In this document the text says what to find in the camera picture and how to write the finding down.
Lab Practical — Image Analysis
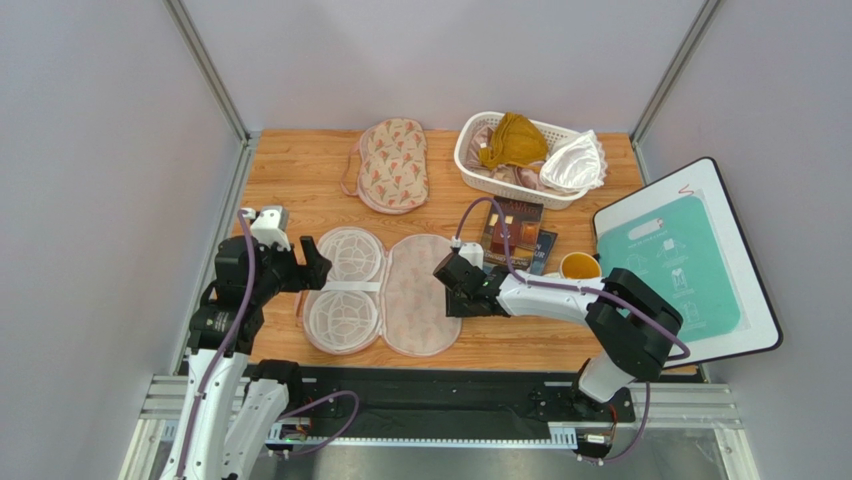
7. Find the purple cable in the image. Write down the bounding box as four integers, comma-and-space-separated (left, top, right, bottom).
174, 208, 361, 480
452, 196, 692, 466

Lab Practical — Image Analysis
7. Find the mustard yellow bra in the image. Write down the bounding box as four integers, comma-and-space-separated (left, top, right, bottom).
480, 112, 549, 169

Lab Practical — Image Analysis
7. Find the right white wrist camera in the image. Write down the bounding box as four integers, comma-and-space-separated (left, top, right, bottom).
451, 237, 484, 269

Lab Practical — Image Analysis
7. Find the aluminium frame rail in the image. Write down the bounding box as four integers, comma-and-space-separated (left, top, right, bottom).
119, 372, 760, 480

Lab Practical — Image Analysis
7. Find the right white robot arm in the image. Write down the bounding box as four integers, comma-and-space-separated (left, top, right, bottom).
433, 251, 690, 403

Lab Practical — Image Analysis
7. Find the white mug yellow inside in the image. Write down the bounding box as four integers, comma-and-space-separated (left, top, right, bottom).
545, 252, 603, 280

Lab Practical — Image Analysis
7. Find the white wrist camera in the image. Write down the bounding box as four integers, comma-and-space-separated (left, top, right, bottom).
451, 237, 484, 269
241, 205, 292, 251

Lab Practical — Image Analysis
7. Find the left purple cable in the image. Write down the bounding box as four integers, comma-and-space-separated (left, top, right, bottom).
174, 208, 361, 480

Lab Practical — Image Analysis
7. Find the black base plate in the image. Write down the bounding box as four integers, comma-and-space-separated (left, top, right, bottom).
288, 366, 637, 440

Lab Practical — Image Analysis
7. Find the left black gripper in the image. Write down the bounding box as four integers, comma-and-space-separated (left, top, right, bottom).
250, 235, 332, 304

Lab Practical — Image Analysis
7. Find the floral mesh laundry bag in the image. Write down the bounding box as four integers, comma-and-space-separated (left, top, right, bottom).
294, 227, 462, 357

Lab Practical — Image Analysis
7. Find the dark brown book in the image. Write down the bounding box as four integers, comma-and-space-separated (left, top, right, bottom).
480, 196, 544, 266

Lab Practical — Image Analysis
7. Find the teal folding board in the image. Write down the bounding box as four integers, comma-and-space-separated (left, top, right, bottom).
597, 196, 742, 342

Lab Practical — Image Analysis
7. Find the white plastic basket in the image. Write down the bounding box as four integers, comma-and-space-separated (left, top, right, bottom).
454, 111, 608, 210

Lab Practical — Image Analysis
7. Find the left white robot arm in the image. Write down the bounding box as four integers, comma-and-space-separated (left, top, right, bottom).
161, 236, 332, 479

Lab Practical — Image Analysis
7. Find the white tray black rim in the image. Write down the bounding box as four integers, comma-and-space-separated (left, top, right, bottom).
592, 157, 783, 365

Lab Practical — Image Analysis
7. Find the blue book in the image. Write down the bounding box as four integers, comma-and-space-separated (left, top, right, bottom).
511, 230, 558, 275

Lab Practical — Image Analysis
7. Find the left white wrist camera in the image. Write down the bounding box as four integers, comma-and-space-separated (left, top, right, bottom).
241, 205, 292, 251

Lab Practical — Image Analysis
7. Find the white satin bra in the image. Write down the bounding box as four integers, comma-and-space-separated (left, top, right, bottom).
539, 130, 608, 194

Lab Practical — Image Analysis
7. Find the pink satin bra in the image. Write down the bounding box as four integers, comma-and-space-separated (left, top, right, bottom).
462, 125, 556, 194

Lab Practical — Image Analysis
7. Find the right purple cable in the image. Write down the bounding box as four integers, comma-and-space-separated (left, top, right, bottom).
452, 196, 692, 466

